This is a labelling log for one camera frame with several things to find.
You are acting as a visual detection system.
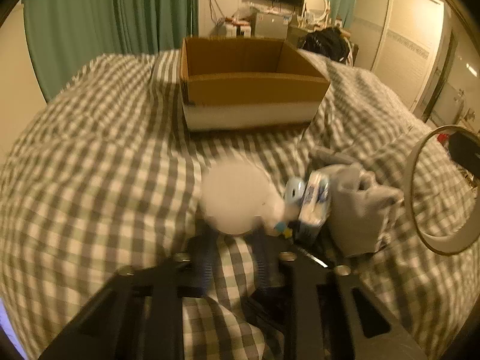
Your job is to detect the white plastic bottle-shaped part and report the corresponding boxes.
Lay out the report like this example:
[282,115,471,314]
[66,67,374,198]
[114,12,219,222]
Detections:
[199,160,286,236]

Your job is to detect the open cardboard box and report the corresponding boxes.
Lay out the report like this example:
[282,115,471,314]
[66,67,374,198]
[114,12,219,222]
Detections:
[179,37,330,132]

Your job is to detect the white oval vanity mirror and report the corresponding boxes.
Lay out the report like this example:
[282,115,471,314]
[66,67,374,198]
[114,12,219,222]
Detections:
[304,0,330,24]

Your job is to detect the small white round bottle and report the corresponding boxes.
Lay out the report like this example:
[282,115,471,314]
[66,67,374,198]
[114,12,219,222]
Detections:
[283,177,306,206]

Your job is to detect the white sliding wardrobe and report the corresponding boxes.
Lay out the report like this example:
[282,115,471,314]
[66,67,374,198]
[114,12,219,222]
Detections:
[350,0,445,111]

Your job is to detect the grey mini fridge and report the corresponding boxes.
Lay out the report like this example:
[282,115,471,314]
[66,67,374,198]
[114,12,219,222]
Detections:
[251,12,290,39]

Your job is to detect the white knitted glove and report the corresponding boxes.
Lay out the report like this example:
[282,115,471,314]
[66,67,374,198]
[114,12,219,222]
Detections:
[309,146,404,258]

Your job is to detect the grey white checkered blanket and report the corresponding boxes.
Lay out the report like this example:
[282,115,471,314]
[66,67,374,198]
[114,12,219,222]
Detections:
[1,50,479,359]

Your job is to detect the black clothes on chair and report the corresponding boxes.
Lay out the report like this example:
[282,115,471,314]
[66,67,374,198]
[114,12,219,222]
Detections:
[302,27,351,64]

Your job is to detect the white suitcase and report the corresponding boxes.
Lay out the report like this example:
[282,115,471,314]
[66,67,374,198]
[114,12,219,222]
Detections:
[222,23,251,38]

